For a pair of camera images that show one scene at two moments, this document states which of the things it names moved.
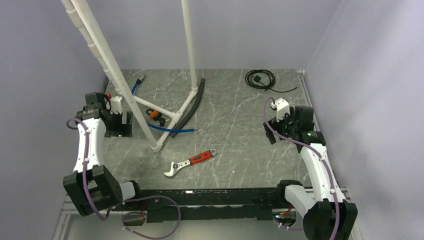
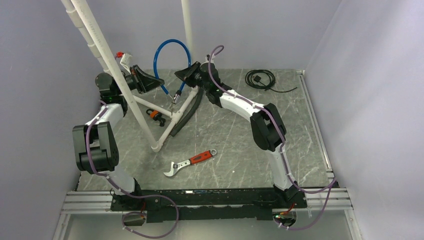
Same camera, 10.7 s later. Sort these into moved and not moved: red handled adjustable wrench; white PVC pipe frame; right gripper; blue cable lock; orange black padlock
Moved: right gripper; blue cable lock
Not moved: orange black padlock; white PVC pipe frame; red handled adjustable wrench
